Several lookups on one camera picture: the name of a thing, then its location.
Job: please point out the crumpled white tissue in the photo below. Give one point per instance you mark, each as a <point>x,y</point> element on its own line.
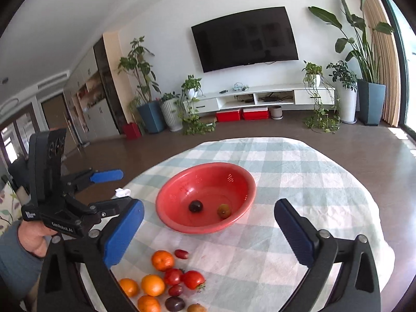
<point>122,191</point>

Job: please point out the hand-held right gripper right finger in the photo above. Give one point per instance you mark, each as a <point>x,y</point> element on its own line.
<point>292,230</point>

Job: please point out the small red box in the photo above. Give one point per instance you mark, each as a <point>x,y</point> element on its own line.
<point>131,131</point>

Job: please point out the white television cabinet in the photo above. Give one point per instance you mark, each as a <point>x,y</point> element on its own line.
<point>208,103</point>

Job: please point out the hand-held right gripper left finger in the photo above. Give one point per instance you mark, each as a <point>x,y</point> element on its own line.
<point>122,234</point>

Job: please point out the beige curtain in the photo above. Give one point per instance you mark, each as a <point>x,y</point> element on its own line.
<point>388,58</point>

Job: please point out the red storage box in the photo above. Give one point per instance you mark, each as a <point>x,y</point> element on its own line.
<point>255,113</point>
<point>228,115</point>

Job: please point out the small grey flower pot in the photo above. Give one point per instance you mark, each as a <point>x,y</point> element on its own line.
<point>277,112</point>

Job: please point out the red plastic colander bowl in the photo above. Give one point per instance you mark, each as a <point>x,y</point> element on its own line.
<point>208,175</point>

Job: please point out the plant in white ribbed pot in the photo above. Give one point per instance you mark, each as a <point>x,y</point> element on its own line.
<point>171,115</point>

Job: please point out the wall-mounted black television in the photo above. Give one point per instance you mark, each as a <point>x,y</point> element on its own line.
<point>243,39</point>

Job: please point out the person's left forearm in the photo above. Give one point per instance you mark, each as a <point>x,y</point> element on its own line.
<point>14,266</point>

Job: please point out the oblong red grape tomato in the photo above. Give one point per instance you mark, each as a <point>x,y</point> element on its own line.
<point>181,253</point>

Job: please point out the broad-leaf plant in dark blue pot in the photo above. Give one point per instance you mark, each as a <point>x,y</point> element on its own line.
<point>370,100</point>

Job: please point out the bushy plant in tall white pot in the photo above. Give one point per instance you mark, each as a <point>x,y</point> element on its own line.
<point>347,100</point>

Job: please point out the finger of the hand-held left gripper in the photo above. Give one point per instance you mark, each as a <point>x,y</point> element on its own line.
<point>105,176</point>
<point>110,207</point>

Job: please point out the floral print cushion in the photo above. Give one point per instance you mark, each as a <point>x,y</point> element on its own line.
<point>6,201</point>

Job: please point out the leafy tree in blue pot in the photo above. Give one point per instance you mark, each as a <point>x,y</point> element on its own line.
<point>151,117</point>

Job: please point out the trailing pothos in white pot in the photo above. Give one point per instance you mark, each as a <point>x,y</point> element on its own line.
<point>192,91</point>

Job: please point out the black framed glass door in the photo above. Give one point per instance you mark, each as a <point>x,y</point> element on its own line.
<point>404,71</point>

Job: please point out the orange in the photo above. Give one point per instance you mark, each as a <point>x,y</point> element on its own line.
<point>152,285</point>
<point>149,304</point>
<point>162,260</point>
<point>129,287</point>

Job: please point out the black set-top box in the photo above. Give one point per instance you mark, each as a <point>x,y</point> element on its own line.
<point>269,98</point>

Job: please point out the hanging pothos in white pot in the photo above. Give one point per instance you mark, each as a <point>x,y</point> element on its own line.
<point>314,78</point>

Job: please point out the small dark red cherry tomato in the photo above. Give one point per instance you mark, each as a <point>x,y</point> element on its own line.
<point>175,290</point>

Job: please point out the green white checked tablecloth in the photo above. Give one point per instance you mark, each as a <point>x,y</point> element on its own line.
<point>260,156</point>

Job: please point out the built-in wall cabinet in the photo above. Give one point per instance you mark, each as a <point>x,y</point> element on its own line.
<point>97,104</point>

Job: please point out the green-brown round fruit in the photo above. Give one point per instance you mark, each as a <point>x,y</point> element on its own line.
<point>196,308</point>
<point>224,211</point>

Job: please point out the person's left hand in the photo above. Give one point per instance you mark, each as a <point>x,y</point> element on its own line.
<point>32,238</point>

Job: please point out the dark purple plum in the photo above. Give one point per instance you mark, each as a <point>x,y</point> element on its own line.
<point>175,304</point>
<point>196,206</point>

